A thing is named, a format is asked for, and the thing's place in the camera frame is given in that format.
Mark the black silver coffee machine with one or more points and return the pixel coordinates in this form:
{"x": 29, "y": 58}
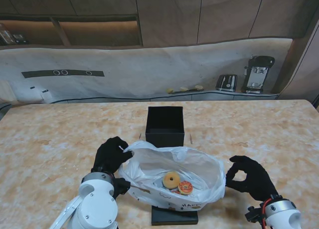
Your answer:
{"x": 258, "y": 74}

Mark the pink frosted mini donut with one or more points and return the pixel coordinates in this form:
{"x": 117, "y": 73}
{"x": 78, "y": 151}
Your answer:
{"x": 167, "y": 181}

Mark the white protective cloth cover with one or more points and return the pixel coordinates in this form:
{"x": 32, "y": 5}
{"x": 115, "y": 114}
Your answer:
{"x": 149, "y": 69}

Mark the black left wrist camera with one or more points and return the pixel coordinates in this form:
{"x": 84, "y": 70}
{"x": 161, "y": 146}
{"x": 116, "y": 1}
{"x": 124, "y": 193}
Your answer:
{"x": 121, "y": 186}

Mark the grey counter ledge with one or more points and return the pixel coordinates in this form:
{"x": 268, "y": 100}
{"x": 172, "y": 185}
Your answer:
{"x": 211, "y": 95}

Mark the black open gift box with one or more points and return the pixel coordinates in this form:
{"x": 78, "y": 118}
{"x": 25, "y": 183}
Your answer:
{"x": 164, "y": 137}

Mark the dark strip with white rings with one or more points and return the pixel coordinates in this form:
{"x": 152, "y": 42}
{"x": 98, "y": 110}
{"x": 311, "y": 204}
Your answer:
{"x": 37, "y": 74}

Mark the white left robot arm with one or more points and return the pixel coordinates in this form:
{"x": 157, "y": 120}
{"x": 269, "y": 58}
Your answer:
{"x": 94, "y": 209}

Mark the black device on shelf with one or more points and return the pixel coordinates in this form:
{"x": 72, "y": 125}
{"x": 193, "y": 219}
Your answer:
{"x": 19, "y": 38}

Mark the white printed plastic bag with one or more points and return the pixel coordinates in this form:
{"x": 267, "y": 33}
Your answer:
{"x": 204, "y": 169}

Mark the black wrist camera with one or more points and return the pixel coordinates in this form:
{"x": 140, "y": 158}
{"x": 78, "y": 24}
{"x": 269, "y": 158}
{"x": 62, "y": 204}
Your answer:
{"x": 121, "y": 186}
{"x": 253, "y": 214}

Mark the black gift box lid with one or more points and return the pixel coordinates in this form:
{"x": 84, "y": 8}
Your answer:
{"x": 174, "y": 218}

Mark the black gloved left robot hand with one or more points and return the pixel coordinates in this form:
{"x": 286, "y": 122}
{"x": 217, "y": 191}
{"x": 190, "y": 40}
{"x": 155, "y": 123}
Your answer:
{"x": 108, "y": 155}

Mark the black toaster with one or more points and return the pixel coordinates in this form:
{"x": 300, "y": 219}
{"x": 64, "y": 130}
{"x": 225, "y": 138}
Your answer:
{"x": 226, "y": 82}

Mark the yellow fruit pieces on board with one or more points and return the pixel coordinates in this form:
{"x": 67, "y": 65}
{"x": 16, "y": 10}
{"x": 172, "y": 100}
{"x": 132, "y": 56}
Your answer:
{"x": 185, "y": 89}

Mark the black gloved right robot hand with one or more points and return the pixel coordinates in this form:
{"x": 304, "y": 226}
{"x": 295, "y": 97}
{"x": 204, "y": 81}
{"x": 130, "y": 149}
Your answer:
{"x": 256, "y": 181}

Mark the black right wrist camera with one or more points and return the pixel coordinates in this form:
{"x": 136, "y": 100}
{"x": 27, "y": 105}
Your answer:
{"x": 253, "y": 214}

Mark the wooden wall shelf niche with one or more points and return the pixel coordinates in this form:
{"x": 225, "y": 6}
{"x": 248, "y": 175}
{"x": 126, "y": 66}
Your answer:
{"x": 99, "y": 32}

